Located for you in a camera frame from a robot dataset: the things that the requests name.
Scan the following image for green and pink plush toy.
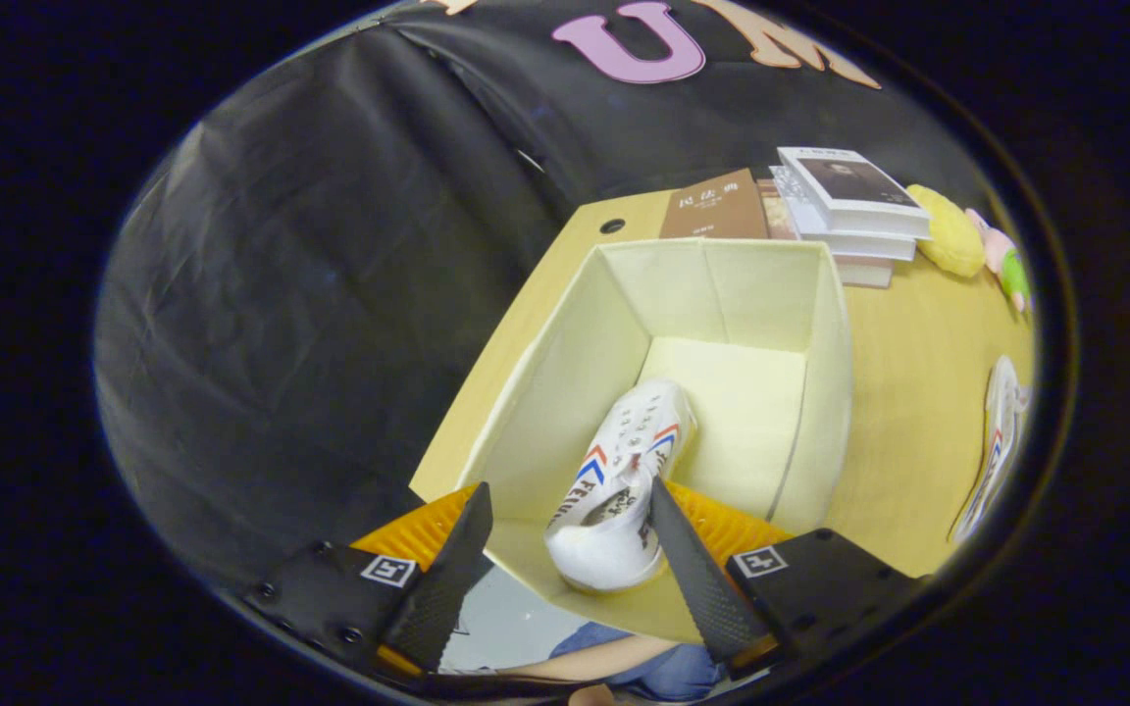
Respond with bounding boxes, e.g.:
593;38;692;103
965;207;1032;315

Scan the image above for person's blue trousers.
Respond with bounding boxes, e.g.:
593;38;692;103
550;623;728;702

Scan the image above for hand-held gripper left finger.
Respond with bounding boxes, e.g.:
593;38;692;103
243;480;494;680

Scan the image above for white book with dark photo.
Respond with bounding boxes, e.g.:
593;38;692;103
777;146;932;239

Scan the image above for black backdrop cloth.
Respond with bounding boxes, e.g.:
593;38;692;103
94;0;998;589

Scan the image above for white book with reddish cover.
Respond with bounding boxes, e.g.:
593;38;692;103
756;178;895;289

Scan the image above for grey fabric storage box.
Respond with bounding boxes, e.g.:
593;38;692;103
408;237;853;643

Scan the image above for plain white book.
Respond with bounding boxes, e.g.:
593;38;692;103
769;165;917;262

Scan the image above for yellow round plush toy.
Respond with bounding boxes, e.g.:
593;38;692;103
906;184;986;278

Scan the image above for white canvas shoe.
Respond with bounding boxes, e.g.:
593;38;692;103
543;378;698;593
948;355;1032;545

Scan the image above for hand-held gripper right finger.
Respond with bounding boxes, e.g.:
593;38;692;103
649;478;931;681

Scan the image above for brown cover book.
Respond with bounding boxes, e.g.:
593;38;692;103
659;168;772;241

